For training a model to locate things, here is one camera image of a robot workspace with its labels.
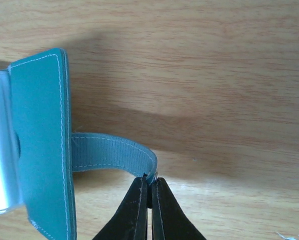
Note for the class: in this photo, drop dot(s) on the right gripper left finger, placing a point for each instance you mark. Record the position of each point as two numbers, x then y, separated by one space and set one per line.
130 221

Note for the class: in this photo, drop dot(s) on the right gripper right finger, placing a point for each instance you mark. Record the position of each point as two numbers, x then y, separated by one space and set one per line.
168 219

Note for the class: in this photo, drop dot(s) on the teal card holder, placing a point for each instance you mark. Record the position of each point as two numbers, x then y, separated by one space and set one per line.
39 152

